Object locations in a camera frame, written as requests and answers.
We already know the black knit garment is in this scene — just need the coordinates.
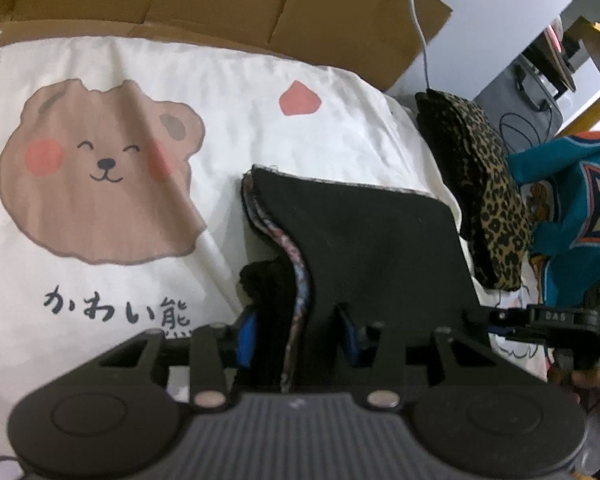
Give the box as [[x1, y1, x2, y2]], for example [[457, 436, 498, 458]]
[[240, 167, 477, 392]]

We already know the person's right hand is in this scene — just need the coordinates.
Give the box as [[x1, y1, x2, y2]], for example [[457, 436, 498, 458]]
[[547, 364, 600, 400]]

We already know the teal patterned cloth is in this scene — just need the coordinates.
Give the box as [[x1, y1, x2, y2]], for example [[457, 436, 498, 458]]
[[507, 130, 600, 309]]

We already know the white cartoon bear bedsheet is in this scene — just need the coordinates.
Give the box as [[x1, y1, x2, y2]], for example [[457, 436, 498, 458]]
[[0, 34, 552, 480]]

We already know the leopard print garment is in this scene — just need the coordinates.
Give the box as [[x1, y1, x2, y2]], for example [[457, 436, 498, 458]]
[[415, 89, 531, 292]]

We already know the brown cardboard sheet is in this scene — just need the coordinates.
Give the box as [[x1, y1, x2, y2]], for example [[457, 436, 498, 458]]
[[0, 0, 452, 90]]

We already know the black cable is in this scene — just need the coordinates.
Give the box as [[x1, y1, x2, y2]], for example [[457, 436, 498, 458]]
[[496, 109, 552, 154]]

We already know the yellow wooden furniture frame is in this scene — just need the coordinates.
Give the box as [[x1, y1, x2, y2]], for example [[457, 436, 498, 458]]
[[557, 18, 600, 136]]

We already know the white cable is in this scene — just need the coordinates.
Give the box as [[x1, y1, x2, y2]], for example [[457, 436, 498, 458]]
[[386, 0, 434, 92]]

